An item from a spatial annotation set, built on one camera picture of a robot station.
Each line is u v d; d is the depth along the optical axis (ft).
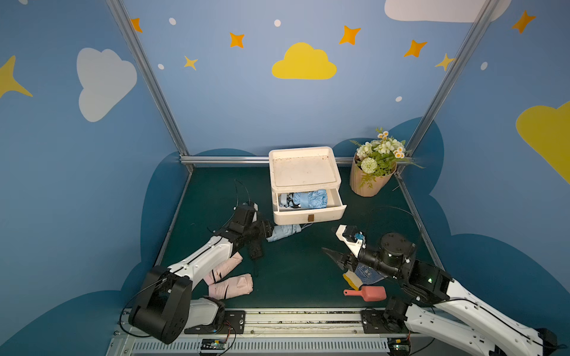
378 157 2.93
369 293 2.58
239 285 2.57
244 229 2.22
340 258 1.85
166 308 1.35
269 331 2.41
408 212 3.49
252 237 2.46
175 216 3.50
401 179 4.15
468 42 2.51
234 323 2.46
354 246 1.71
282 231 3.05
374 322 2.42
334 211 2.57
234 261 2.82
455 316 1.55
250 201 2.63
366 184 3.10
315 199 2.69
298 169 2.93
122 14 2.29
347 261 1.82
